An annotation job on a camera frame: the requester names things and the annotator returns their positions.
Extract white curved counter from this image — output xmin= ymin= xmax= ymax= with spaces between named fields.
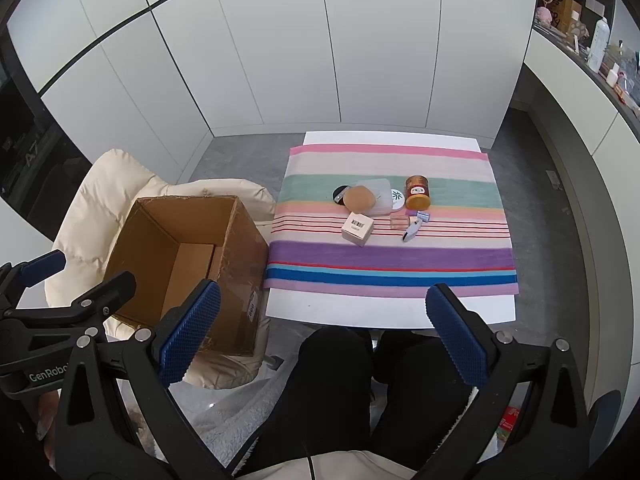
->
xmin=522 ymin=25 xmax=640 ymax=411

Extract black glass appliance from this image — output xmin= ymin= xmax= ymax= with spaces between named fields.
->
xmin=0 ymin=20 xmax=93 ymax=241

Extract orange jar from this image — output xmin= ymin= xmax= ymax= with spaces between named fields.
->
xmin=404 ymin=175 xmax=432 ymax=211

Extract cardboard box on shelf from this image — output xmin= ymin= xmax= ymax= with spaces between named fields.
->
xmin=552 ymin=0 xmax=583 ymax=33

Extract striped colourful cloth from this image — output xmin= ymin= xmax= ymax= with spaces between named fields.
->
xmin=264 ymin=142 xmax=518 ymax=298

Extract red packet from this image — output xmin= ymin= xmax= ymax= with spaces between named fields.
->
xmin=497 ymin=405 xmax=521 ymax=443

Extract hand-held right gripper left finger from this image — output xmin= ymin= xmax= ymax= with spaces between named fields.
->
xmin=54 ymin=279 xmax=236 ymax=480

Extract person's black trousers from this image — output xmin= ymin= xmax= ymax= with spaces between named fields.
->
xmin=235 ymin=327 xmax=481 ymax=478

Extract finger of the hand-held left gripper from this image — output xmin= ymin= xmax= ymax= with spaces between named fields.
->
xmin=0 ymin=271 xmax=137 ymax=331
xmin=0 ymin=250 xmax=67 ymax=311

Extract beige cushion pad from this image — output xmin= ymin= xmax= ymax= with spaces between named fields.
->
xmin=343 ymin=186 xmax=378 ymax=213

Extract tall white bottle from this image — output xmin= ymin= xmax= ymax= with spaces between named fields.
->
xmin=586 ymin=16 xmax=611 ymax=72

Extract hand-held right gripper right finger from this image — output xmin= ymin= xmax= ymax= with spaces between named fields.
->
xmin=425 ymin=282 xmax=591 ymax=480

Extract clear plastic box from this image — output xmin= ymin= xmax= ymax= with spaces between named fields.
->
xmin=355 ymin=177 xmax=395 ymax=217

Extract brown cardboard box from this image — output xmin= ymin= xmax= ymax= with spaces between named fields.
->
xmin=102 ymin=195 xmax=271 ymax=358

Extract cream padded chair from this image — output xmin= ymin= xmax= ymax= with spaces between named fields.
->
xmin=44 ymin=149 xmax=278 ymax=391

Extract small white box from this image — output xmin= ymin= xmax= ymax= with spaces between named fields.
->
xmin=341 ymin=212 xmax=375 ymax=248

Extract person's left hand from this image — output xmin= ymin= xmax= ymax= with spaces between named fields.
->
xmin=34 ymin=391 xmax=63 ymax=463

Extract white table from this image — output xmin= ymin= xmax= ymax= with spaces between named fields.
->
xmin=264 ymin=131 xmax=518 ymax=331

